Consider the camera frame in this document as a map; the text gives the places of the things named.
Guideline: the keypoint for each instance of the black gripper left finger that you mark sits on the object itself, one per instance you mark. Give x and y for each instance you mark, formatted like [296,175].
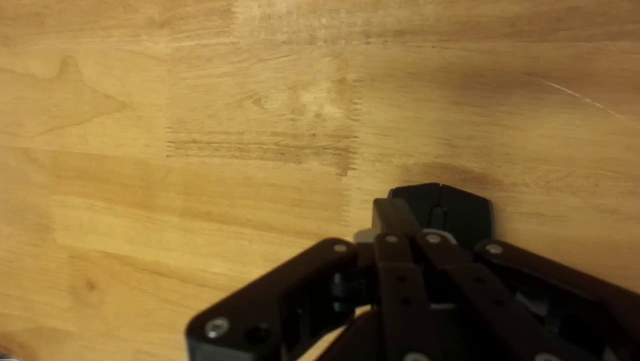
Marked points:
[400,287]

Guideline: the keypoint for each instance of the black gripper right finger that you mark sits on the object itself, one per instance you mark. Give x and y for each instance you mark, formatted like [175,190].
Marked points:
[487,293]

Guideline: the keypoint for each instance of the black computer mouse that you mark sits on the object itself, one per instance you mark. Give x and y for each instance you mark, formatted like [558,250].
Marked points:
[461,210]

